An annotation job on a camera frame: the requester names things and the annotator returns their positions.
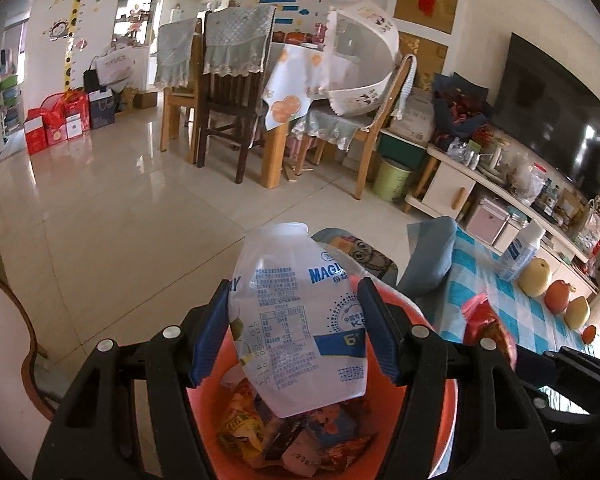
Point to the dark blue gift bag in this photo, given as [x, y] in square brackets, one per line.
[101, 109]

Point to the cream television cabinet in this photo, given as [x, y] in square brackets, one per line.
[447, 190]

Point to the orange tangerine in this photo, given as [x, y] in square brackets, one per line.
[589, 335]

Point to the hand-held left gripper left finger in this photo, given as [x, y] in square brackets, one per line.
[210, 340]

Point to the green waste bin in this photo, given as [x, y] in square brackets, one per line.
[392, 180]

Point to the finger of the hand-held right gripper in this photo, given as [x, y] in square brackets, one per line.
[532, 367]

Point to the giraffe wall sticker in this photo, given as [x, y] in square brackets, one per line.
[77, 25]

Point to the black television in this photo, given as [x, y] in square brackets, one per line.
[555, 110]

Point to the red gift boxes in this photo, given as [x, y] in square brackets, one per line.
[62, 120]

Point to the orange plastic bin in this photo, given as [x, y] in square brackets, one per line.
[212, 405]

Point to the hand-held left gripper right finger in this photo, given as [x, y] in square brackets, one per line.
[380, 330]

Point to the pink metal case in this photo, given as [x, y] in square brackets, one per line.
[485, 220]

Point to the dark blue wrapped bouquet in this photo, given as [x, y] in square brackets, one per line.
[460, 102]

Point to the dark wooden chair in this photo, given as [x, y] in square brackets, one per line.
[230, 90]

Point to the red apple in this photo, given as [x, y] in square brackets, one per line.
[558, 296]

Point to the large red snack packet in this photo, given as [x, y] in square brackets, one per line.
[485, 320]

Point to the wooden chair with lace cover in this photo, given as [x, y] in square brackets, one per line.
[375, 125]

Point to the white gift bag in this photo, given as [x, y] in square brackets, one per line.
[112, 69]

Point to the white cardboard box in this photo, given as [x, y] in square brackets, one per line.
[412, 115]

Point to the pile of snack wrappers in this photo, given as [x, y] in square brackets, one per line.
[300, 445]

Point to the large yellow apple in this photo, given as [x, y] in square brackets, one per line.
[577, 312]

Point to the small yellow pear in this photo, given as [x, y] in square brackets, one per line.
[534, 277]

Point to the blue checked tablecloth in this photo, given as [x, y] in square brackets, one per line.
[485, 270]

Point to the blue grey cushion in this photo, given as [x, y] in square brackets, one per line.
[430, 255]

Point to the orange print dining tablecloth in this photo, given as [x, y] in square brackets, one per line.
[290, 85]

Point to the light wooden chair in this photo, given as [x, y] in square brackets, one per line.
[175, 75]

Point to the owl print stool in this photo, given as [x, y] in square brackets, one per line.
[360, 255]

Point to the white mesh food cover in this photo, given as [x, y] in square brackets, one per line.
[365, 60]

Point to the upright white plastic bottle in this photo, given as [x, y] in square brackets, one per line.
[521, 252]

